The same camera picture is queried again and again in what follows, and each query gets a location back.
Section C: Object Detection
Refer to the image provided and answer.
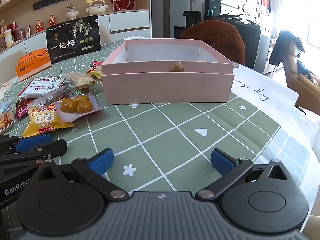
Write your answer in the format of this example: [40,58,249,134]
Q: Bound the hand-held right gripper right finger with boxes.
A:
[195,148,290,202]

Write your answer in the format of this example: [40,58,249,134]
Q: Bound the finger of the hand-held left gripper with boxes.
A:
[0,134,53,155]
[0,139,68,167]

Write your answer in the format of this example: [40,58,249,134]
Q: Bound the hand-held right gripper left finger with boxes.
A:
[35,148,129,202]

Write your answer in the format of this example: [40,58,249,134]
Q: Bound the yellow snack packet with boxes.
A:
[22,104,75,138]

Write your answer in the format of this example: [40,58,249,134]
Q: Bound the clear bread packet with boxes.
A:
[0,110,16,134]

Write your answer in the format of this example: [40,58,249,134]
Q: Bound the maroon snack packet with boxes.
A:
[14,96,35,119]

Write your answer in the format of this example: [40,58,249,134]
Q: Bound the blue white snack packet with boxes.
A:
[0,99,17,117]

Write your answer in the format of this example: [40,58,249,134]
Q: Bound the clear dark snack packet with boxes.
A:
[30,86,75,109]

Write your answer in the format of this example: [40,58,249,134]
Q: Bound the clear braised egg packet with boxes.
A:
[56,94,103,123]

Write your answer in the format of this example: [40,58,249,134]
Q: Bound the white red-print snack packet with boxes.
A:
[19,76,66,98]

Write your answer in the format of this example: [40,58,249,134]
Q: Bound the brown cracker packet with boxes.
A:
[64,71,98,90]

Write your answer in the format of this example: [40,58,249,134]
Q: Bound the red cartoon snack packet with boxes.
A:
[86,61,103,82]

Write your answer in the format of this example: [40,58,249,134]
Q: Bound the pink cardboard box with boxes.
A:
[101,39,235,105]

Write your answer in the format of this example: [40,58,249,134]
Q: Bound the green checked tablecloth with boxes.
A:
[0,39,288,200]

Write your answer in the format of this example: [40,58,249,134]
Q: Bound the orange tissue pack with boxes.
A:
[16,49,52,82]

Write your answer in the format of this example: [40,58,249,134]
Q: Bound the white chair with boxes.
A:
[0,50,27,83]

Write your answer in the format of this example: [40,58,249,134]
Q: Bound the large black snack bag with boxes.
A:
[45,15,102,64]

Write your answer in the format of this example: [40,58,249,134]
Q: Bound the brown armchair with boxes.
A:
[270,39,320,115]

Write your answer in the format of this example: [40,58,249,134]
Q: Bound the beige chair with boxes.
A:
[99,25,112,44]

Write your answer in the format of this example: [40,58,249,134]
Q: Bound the dark cabinet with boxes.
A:
[205,0,261,75]

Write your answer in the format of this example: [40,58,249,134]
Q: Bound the brown fuzzy chair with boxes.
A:
[180,19,246,67]

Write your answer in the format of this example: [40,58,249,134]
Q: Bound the dark jacket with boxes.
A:
[269,30,305,67]

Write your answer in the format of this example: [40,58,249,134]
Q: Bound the white vase with flowers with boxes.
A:
[65,2,79,20]

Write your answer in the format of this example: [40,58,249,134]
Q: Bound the white sideboard cabinet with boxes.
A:
[0,10,150,55]

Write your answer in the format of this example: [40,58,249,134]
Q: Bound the black appliance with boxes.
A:
[183,10,202,28]

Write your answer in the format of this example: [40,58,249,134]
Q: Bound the white rabbit figurine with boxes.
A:
[86,0,107,15]

